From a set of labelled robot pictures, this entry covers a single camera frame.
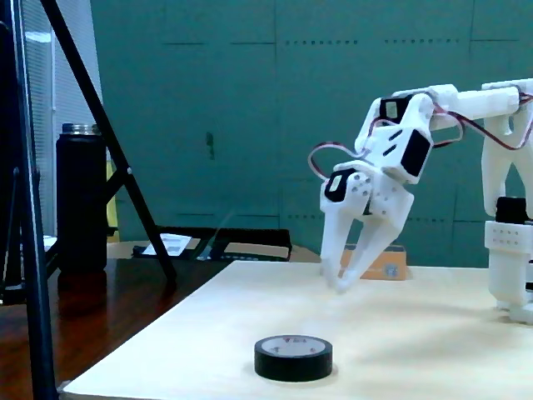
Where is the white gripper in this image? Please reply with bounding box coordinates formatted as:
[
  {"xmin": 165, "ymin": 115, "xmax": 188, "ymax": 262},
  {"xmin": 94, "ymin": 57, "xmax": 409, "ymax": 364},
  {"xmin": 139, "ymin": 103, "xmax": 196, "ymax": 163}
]
[{"xmin": 320, "ymin": 127, "xmax": 434, "ymax": 295}]

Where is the black tape roll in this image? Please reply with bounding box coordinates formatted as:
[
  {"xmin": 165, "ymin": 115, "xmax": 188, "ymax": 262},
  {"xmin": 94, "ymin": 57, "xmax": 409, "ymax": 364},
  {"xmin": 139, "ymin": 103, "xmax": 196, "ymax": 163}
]
[{"xmin": 254, "ymin": 333, "xmax": 334, "ymax": 383}]

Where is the metal tray with tan sides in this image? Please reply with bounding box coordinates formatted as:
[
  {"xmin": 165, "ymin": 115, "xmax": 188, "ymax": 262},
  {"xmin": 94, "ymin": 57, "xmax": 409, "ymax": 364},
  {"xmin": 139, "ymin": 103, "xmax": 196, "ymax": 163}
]
[{"xmin": 341, "ymin": 243, "xmax": 408, "ymax": 281}]

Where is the black flat case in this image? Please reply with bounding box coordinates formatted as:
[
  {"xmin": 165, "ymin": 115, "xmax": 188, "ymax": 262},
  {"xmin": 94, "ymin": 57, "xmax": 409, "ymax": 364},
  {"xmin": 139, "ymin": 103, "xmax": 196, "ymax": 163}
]
[{"xmin": 132, "ymin": 227, "xmax": 292, "ymax": 263}]

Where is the light wooden board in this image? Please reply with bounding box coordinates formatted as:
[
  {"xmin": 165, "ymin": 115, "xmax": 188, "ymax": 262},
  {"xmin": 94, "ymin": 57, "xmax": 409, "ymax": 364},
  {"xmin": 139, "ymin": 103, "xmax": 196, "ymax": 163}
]
[{"xmin": 62, "ymin": 260, "xmax": 533, "ymax": 400}]

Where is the white printed paper sheet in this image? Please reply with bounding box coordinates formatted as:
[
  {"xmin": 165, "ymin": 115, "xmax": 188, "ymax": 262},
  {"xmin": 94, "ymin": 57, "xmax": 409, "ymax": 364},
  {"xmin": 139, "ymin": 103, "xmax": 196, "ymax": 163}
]
[{"xmin": 142, "ymin": 233, "xmax": 193, "ymax": 257}]

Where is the yellow object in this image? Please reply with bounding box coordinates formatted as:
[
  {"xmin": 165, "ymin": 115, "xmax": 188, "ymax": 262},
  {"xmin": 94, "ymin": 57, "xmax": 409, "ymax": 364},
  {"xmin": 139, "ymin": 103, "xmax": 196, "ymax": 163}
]
[{"xmin": 106, "ymin": 160, "xmax": 120, "ymax": 242}]

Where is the black insulated bottle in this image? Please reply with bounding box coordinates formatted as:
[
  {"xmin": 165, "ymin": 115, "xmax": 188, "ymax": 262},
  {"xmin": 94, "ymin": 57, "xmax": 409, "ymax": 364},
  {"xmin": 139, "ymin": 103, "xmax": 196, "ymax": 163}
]
[{"xmin": 56, "ymin": 122, "xmax": 108, "ymax": 274}]

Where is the black tripod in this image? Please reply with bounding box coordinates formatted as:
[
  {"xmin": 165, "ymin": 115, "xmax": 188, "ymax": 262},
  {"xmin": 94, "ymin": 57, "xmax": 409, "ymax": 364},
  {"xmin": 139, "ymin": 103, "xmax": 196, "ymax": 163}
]
[{"xmin": 0, "ymin": 0, "xmax": 179, "ymax": 400}]

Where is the red servo cable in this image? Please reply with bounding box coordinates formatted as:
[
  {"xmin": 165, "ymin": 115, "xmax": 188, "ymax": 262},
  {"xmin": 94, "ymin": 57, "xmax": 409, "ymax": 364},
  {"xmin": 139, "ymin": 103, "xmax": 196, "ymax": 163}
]
[{"xmin": 307, "ymin": 142, "xmax": 370, "ymax": 181}]

